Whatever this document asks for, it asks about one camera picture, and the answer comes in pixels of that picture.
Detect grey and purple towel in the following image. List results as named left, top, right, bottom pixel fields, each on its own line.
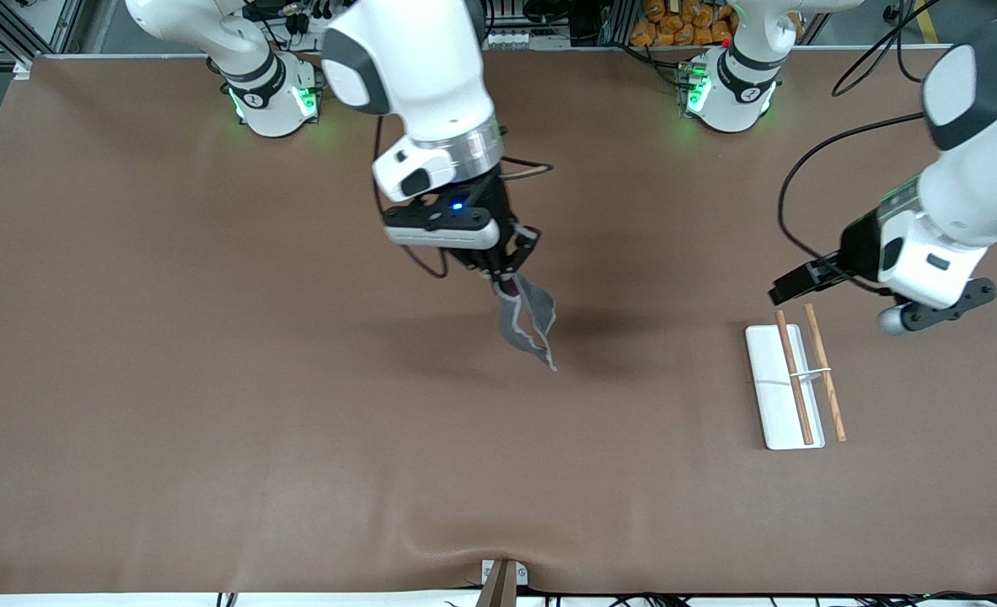
left=492, top=271, right=560, bottom=373

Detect white rack with wooden rods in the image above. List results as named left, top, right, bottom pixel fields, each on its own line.
left=744, top=303, right=848, bottom=451

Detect white power strip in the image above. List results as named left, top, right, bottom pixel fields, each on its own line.
left=283, top=0, right=356, bottom=51

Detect orange bagged items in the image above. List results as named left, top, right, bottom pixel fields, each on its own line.
left=630, top=0, right=739, bottom=48

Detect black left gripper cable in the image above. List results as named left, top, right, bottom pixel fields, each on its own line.
left=780, top=0, right=947, bottom=293

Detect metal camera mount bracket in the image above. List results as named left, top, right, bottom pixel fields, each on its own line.
left=474, top=559, right=529, bottom=607

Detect aluminium frame profile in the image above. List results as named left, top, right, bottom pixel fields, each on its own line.
left=0, top=0, right=86, bottom=78

